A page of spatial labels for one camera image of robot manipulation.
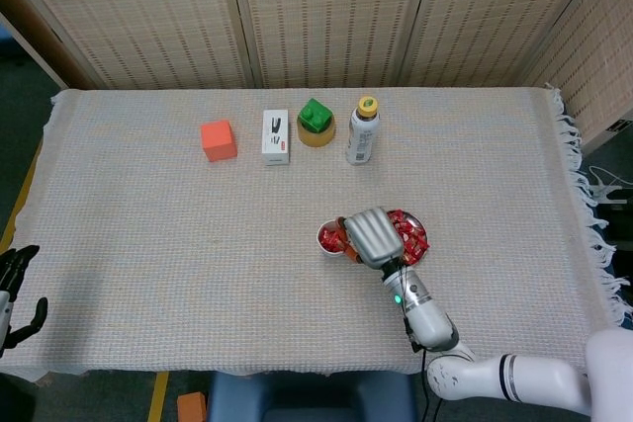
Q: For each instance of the white bottle yellow cap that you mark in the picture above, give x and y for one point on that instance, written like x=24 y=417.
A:
x=361 y=140

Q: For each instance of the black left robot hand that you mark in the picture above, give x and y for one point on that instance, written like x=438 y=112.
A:
x=12 y=269

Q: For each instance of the beige woven tablecloth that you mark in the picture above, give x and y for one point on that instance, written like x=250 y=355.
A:
x=198 y=244

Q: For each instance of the red candy pile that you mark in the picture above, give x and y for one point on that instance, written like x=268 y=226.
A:
x=413 y=241

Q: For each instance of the orange cube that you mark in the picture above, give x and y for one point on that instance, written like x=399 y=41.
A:
x=217 y=143

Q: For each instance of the white paper cup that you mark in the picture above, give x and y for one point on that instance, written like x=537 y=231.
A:
x=329 y=253

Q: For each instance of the round metal plate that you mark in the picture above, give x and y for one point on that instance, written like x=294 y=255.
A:
x=420 y=221

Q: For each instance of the white stapler box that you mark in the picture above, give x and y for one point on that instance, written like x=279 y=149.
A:
x=275 y=138

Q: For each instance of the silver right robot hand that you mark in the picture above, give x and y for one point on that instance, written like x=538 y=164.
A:
x=376 y=236

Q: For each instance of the green toy brick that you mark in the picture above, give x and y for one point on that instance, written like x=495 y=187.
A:
x=314 y=115

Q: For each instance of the orange floor block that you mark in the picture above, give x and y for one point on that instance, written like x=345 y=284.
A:
x=192 y=407

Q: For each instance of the yellow tape roll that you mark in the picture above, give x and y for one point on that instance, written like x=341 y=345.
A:
x=316 y=139

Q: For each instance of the woven folding screen panel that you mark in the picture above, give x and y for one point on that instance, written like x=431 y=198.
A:
x=603 y=46
x=44 y=36
x=494 y=12
x=326 y=12
x=148 y=17

